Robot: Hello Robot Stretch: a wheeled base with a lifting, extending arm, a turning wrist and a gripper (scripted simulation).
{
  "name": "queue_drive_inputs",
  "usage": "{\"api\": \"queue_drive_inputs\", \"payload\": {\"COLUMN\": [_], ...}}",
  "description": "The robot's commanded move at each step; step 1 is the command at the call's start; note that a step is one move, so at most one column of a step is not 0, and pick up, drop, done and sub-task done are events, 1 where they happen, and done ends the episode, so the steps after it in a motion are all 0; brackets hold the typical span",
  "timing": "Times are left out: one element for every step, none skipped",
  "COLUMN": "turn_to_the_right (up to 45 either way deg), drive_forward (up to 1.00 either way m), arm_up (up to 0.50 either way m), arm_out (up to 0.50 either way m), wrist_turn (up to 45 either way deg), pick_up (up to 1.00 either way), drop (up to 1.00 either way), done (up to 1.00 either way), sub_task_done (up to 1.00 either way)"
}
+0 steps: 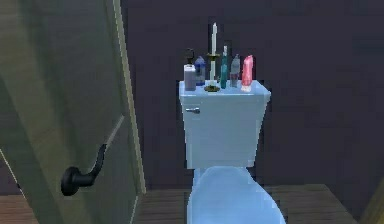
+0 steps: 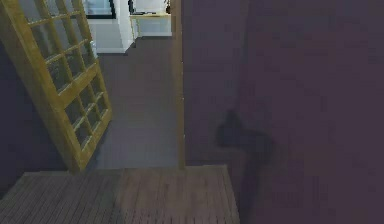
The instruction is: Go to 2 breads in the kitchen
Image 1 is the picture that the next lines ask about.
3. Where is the grey soap pump bottle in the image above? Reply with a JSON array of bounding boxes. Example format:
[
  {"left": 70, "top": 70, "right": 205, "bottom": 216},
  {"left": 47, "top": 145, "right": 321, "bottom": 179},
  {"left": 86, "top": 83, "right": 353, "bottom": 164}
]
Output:
[{"left": 183, "top": 48, "right": 197, "bottom": 92}]

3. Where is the pale blue toilet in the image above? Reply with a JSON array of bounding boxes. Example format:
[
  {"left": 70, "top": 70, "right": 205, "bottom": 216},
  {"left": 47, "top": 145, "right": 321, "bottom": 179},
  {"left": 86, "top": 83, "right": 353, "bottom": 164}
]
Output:
[{"left": 178, "top": 79, "right": 287, "bottom": 224}]

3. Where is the blue spray bottle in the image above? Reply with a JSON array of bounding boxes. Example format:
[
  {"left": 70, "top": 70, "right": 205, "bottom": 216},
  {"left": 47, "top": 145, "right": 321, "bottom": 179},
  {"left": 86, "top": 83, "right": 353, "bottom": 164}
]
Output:
[{"left": 194, "top": 55, "right": 206, "bottom": 87}]

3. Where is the teal tall bottle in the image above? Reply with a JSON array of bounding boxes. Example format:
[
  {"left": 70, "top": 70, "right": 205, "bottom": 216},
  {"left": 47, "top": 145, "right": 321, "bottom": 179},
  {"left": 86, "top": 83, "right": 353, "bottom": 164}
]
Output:
[{"left": 219, "top": 45, "right": 229, "bottom": 90}]

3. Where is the grey spray bottle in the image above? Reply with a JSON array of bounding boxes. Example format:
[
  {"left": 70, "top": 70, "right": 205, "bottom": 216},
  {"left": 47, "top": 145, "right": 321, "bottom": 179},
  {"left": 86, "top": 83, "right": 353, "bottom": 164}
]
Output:
[{"left": 229, "top": 53, "right": 241, "bottom": 88}]

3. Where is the white candle on brass holder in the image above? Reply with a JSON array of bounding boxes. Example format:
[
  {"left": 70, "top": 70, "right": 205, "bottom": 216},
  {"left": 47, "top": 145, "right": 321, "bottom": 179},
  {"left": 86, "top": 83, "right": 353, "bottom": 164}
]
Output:
[{"left": 203, "top": 22, "right": 222, "bottom": 93}]

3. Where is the pink bottle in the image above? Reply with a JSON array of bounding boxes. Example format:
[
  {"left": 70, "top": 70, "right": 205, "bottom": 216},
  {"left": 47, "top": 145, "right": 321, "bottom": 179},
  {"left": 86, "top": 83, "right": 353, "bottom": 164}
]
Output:
[{"left": 240, "top": 54, "right": 254, "bottom": 93}]

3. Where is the grey-green room door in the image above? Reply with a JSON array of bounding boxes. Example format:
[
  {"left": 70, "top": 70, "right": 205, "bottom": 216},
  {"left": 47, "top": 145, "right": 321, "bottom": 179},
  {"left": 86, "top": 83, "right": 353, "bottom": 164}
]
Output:
[{"left": 0, "top": 0, "right": 147, "bottom": 224}]

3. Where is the black door lever handle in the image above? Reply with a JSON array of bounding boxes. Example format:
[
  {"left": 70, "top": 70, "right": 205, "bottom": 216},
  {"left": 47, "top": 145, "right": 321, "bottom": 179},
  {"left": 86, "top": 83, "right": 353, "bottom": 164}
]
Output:
[{"left": 60, "top": 143, "right": 108, "bottom": 197}]

